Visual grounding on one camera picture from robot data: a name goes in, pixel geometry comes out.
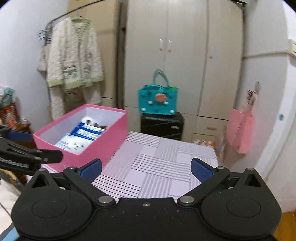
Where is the white soft cotton tissue pack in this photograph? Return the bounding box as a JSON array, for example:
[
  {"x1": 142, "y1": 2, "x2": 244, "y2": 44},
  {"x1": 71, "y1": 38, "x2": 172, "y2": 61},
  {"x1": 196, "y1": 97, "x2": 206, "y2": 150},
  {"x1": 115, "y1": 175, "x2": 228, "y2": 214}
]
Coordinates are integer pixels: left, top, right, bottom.
[{"x1": 55, "y1": 133, "x2": 93, "y2": 155}]

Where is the blue wet wipes pack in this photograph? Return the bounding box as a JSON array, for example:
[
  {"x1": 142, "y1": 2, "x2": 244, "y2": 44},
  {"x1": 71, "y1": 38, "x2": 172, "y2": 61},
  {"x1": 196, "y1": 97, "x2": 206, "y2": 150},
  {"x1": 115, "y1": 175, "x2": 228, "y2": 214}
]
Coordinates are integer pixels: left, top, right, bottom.
[{"x1": 70, "y1": 123, "x2": 106, "y2": 141}]

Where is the white brown plush ball toy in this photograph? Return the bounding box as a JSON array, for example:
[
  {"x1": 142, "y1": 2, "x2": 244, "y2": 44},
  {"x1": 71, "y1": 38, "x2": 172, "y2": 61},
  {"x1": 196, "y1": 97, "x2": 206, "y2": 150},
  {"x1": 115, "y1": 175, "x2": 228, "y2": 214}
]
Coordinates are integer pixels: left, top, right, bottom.
[{"x1": 80, "y1": 116, "x2": 99, "y2": 127}]

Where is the pink hanging shopping bag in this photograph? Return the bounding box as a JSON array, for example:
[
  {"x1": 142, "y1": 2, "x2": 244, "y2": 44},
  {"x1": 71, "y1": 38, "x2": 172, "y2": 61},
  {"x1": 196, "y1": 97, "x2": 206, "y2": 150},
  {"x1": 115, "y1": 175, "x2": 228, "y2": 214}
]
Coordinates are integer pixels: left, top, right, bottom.
[{"x1": 226, "y1": 90, "x2": 258, "y2": 154}]

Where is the black suitcase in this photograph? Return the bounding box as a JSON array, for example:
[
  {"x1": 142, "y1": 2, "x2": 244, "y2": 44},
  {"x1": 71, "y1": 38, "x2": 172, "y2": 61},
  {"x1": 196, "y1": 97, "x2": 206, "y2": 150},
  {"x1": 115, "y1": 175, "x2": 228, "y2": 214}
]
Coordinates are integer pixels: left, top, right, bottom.
[{"x1": 140, "y1": 112, "x2": 185, "y2": 141}]

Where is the striped table cloth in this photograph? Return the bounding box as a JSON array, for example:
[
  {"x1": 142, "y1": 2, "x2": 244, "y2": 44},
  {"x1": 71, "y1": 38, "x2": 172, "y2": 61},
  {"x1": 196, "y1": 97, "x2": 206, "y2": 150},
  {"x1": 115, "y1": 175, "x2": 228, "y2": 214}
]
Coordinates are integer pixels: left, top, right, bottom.
[{"x1": 44, "y1": 132, "x2": 218, "y2": 200}]

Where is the pink cardboard storage box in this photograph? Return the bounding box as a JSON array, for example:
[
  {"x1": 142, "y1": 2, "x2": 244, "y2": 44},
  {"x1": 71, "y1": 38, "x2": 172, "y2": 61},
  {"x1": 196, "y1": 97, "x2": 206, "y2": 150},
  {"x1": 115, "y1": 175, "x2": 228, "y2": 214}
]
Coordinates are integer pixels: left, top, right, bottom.
[{"x1": 34, "y1": 104, "x2": 128, "y2": 172}]

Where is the teal felt handbag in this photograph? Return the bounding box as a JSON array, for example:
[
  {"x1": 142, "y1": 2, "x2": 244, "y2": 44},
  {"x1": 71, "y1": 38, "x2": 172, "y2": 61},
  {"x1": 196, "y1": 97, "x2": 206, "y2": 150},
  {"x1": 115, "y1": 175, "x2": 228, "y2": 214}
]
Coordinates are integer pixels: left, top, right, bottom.
[{"x1": 138, "y1": 69, "x2": 179, "y2": 115}]

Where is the cream fluffy cardigan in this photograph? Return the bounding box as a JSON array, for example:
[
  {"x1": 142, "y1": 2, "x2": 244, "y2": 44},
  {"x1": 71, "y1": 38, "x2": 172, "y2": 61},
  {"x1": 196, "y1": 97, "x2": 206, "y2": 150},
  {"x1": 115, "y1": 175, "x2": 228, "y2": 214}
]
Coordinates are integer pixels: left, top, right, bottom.
[{"x1": 38, "y1": 16, "x2": 104, "y2": 120}]

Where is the black clothes rack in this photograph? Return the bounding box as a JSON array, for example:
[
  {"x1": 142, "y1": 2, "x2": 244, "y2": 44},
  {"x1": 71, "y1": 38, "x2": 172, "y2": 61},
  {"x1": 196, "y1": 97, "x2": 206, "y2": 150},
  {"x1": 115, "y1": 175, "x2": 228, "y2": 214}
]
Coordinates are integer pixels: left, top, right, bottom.
[{"x1": 37, "y1": 1, "x2": 123, "y2": 112}]

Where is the beige three-door wardrobe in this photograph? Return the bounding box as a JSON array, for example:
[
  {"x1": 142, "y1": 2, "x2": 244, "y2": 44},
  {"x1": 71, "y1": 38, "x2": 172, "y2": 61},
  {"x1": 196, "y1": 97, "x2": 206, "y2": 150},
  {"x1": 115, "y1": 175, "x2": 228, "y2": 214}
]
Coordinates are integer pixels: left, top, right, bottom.
[{"x1": 124, "y1": 1, "x2": 244, "y2": 142}]

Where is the light wooden cabinet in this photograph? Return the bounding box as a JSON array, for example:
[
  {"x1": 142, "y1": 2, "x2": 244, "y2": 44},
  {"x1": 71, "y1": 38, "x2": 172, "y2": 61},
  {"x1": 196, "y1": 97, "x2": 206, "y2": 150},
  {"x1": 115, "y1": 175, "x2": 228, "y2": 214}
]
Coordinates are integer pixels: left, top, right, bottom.
[{"x1": 68, "y1": 0, "x2": 121, "y2": 107}]

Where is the wall switch box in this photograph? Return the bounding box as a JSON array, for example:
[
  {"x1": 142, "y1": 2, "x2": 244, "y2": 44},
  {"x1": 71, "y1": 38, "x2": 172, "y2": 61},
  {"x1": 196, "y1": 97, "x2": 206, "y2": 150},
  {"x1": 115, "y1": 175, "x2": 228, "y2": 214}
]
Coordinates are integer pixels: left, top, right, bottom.
[{"x1": 287, "y1": 39, "x2": 296, "y2": 58}]

